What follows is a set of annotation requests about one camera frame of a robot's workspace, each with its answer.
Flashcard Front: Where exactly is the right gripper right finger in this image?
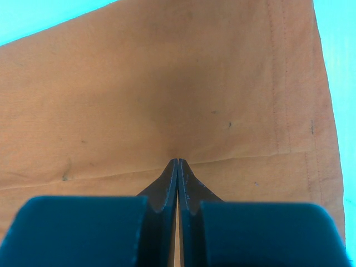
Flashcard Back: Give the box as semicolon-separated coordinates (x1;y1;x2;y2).
177;159;351;266

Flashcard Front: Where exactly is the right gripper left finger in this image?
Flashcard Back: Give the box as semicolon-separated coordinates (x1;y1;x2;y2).
1;159;178;266

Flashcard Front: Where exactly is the orange t shirt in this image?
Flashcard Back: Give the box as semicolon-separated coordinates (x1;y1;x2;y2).
1;1;345;244

